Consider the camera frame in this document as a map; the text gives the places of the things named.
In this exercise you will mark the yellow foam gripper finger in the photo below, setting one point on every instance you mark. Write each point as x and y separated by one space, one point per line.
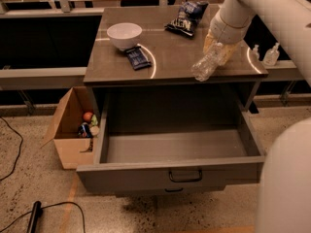
226 53
209 41

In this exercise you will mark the clear plastic water bottle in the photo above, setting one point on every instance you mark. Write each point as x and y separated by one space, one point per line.
212 59

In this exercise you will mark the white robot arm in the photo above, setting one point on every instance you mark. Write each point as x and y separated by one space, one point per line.
284 202

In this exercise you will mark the small clear pump bottle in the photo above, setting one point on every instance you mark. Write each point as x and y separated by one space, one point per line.
255 50

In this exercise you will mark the clear sanitizer pump bottle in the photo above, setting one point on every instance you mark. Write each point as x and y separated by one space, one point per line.
272 55

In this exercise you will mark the grey cabinet with counter top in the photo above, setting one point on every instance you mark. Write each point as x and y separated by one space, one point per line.
172 55

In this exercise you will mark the open grey top drawer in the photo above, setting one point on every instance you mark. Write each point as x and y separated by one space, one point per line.
145 133

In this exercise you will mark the blue chip bag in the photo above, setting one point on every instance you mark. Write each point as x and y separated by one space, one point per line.
189 15

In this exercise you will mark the dark blue snack bar packet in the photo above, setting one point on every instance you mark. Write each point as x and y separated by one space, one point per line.
138 59

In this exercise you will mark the white ceramic bowl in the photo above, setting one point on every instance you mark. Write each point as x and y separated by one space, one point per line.
124 35

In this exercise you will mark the green item in box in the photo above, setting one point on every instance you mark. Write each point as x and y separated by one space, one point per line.
94 121

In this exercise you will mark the red apple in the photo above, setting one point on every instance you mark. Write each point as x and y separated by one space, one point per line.
87 117

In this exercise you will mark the blue soda can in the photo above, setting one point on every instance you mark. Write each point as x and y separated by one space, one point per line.
84 131

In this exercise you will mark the brown cardboard box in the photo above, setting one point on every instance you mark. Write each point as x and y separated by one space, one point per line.
63 129

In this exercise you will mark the black cylindrical floor plug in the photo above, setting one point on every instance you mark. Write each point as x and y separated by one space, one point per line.
35 215

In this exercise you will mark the black drawer handle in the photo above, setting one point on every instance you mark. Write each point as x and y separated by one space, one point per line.
185 176

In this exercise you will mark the lower drawer handle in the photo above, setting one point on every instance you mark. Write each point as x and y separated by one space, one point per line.
172 190

